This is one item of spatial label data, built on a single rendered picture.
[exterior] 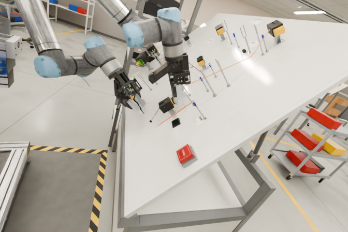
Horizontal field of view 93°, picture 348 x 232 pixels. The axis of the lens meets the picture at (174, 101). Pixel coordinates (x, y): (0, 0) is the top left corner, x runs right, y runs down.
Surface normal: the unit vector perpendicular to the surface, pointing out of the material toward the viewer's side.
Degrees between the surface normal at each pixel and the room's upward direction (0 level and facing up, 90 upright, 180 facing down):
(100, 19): 90
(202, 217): 0
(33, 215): 0
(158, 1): 90
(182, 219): 0
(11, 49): 90
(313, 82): 52
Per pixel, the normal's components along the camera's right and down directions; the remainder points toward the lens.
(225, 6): 0.09, 0.45
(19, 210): 0.33, -0.85
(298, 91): -0.52, -0.66
